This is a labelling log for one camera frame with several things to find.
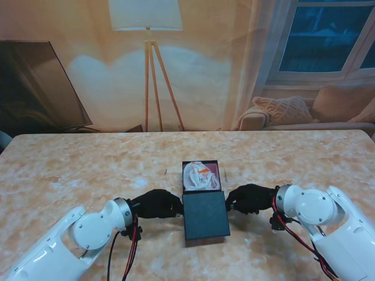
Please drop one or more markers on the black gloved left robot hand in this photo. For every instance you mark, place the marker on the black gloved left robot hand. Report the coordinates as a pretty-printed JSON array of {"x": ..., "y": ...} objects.
[{"x": 158, "y": 205}]

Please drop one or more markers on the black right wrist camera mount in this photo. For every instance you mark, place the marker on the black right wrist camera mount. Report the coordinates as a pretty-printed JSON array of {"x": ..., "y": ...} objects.
[{"x": 277, "y": 223}]

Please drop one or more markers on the beige sofa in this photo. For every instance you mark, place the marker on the beige sofa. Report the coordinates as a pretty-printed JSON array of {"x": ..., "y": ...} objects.
[{"x": 252, "y": 118}]

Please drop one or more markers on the tripod floor lamp white shade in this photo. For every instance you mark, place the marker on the tripod floor lamp white shade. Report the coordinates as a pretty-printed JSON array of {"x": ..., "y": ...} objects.
[{"x": 146, "y": 14}]

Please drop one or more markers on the black gift box lid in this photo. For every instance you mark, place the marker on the black gift box lid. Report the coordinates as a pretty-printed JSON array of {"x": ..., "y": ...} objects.
[{"x": 205, "y": 216}]

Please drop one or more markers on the dark grey chair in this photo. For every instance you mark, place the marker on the dark grey chair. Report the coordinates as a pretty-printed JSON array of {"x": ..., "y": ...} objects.
[{"x": 3, "y": 140}]

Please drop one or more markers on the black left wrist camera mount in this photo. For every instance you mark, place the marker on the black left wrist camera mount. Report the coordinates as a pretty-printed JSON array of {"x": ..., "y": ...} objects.
[{"x": 132, "y": 231}]

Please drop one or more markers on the cream knitted pillow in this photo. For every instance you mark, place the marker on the cream knitted pillow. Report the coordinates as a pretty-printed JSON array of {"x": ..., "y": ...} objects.
[
  {"x": 284, "y": 109},
  {"x": 366, "y": 115}
]

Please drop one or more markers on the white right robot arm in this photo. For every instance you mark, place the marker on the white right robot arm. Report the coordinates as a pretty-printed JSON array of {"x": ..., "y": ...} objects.
[{"x": 331, "y": 222}]

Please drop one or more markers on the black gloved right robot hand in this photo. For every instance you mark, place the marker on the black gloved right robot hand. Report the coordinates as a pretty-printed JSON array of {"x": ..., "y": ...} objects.
[{"x": 252, "y": 199}]

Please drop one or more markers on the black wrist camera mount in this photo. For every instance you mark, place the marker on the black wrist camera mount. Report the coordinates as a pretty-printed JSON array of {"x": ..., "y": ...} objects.
[
  {"x": 277, "y": 223},
  {"x": 132, "y": 231}
]

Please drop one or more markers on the white framed window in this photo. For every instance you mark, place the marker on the white framed window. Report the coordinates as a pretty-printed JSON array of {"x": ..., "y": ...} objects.
[{"x": 316, "y": 44}]

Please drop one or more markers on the white plastic bag orange logo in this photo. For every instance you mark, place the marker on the white plastic bag orange logo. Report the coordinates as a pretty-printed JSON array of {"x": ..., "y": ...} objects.
[{"x": 199, "y": 178}]

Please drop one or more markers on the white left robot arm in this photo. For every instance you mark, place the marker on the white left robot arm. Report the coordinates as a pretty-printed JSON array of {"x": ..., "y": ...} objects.
[{"x": 58, "y": 248}]

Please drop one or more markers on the sheer cream curtain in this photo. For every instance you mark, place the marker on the sheer cream curtain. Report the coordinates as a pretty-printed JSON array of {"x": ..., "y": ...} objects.
[{"x": 249, "y": 58}]

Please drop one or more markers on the plain beige pillow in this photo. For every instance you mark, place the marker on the plain beige pillow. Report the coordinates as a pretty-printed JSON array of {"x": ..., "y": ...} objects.
[{"x": 340, "y": 102}]

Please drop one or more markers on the black gift box pink inside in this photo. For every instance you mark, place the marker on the black gift box pink inside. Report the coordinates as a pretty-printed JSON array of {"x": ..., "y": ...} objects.
[{"x": 215, "y": 167}]

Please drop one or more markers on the dark flat television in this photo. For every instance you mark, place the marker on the dark flat television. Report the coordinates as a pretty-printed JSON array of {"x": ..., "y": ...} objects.
[{"x": 29, "y": 87}]

